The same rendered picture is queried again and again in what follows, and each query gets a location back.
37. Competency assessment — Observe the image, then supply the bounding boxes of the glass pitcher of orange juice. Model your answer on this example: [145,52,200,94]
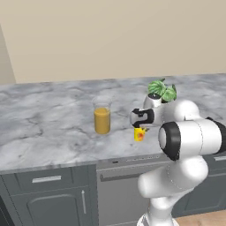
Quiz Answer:
[92,94,114,136]

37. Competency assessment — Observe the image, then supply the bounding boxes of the silver cupboard door handle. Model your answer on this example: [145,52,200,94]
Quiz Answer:
[80,189,87,215]

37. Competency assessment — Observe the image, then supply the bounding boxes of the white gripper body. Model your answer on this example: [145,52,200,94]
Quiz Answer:
[130,112,148,129]

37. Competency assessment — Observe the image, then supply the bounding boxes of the grey cupboard door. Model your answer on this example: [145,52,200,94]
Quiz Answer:
[10,185,92,226]
[172,172,226,218]

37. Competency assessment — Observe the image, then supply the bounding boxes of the grey drawer front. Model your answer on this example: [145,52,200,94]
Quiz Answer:
[204,153,226,175]
[13,167,75,196]

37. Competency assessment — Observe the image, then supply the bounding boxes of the grey dishwasher handle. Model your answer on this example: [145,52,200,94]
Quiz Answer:
[99,169,162,183]

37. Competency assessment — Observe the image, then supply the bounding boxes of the yellow cup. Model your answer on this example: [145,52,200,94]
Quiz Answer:
[133,126,147,142]

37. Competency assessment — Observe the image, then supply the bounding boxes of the green leafy plant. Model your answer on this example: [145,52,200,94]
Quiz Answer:
[147,78,178,103]

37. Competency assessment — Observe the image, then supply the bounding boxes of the grey dishwasher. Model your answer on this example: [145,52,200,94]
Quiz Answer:
[95,154,177,226]

